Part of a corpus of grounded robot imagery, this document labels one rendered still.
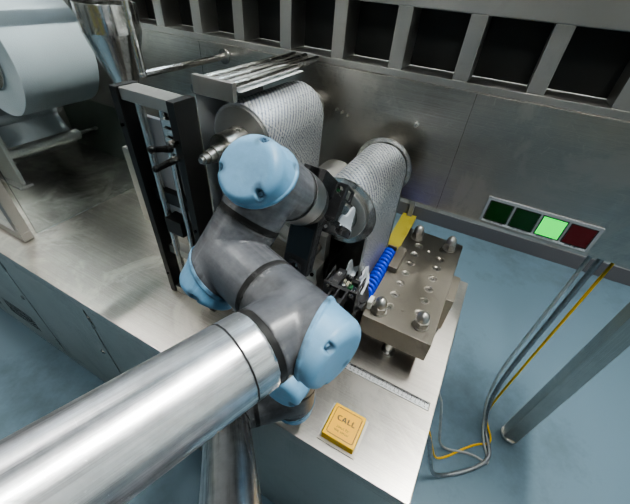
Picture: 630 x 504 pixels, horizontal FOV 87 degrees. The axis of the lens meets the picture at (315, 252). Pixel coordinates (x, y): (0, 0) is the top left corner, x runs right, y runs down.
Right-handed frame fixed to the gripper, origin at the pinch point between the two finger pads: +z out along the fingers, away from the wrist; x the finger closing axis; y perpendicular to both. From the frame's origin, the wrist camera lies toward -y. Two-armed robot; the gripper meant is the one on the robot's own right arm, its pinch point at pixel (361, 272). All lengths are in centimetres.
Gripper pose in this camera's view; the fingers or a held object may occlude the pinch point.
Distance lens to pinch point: 79.6
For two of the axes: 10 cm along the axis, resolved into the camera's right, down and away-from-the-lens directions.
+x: -8.8, -3.5, 3.3
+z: 4.8, -5.4, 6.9
